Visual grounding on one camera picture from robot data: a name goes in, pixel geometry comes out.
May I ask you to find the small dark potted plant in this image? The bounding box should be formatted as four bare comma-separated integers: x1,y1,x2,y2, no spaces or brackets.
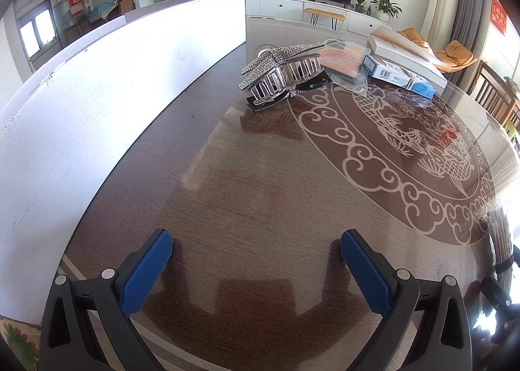
354,0,366,13

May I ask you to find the white tv cabinet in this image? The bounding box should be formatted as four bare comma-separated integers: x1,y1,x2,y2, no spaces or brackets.
246,0,394,36

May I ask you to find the wooden dining chair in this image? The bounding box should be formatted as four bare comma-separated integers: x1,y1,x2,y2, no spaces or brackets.
468,61,519,126

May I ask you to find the orange lounge chair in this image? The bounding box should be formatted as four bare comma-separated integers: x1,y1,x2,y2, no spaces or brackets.
398,28,478,73

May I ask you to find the small wooden bench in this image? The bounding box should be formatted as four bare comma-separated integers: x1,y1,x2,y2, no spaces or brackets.
303,8,346,30

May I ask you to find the phone case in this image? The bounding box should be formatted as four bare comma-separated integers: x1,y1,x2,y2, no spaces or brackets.
317,38,368,95

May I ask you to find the dining table with chairs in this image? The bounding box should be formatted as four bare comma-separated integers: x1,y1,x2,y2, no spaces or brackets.
78,0,136,34

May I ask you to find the rhinestone hair claw clip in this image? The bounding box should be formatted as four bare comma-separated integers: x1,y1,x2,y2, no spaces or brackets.
238,43,332,112

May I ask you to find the blue white nail cream box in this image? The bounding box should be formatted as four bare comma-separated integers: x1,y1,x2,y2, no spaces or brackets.
362,53,436,99

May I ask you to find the potted green plant right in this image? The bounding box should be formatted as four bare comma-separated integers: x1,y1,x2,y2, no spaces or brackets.
370,0,403,21

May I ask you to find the bundle of wooden sticks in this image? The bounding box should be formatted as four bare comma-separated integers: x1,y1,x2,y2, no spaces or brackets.
487,207,514,294

